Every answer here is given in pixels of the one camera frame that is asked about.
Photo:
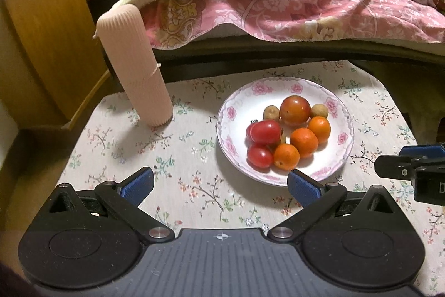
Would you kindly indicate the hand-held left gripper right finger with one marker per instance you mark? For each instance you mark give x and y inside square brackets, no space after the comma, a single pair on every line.
[304,187]

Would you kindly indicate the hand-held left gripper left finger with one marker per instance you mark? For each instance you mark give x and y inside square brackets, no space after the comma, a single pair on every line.
[137,187]

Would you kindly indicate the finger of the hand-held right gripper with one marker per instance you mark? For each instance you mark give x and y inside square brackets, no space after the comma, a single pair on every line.
[424,151]
[393,166]

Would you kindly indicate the small orange tangerine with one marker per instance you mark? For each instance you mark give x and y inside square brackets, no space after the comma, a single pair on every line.
[286,156]
[319,129]

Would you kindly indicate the white plate with pink flowers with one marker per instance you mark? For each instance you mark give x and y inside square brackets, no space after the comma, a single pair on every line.
[333,157]

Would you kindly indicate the large orange tangerine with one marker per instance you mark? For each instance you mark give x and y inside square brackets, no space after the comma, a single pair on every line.
[304,142]

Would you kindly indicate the red cherry tomato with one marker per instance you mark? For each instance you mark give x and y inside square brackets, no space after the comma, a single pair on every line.
[259,156]
[266,131]

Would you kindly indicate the large red tomato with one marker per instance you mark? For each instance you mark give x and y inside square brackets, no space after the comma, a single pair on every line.
[295,111]

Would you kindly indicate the brown longan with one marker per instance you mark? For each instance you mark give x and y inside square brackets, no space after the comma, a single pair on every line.
[319,111]
[271,112]

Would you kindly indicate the floral beige tablecloth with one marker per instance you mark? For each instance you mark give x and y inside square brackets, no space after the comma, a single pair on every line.
[194,151]

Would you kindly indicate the pink ribbed cylinder bottle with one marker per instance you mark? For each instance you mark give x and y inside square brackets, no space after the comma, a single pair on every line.
[135,74]

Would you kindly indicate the pink patterned bedsheet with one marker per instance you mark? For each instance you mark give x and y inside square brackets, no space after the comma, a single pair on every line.
[313,11]

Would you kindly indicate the wooden cabinet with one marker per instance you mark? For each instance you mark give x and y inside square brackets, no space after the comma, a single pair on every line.
[45,25]

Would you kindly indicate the dark bed frame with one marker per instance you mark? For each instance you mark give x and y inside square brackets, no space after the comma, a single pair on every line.
[243,60]

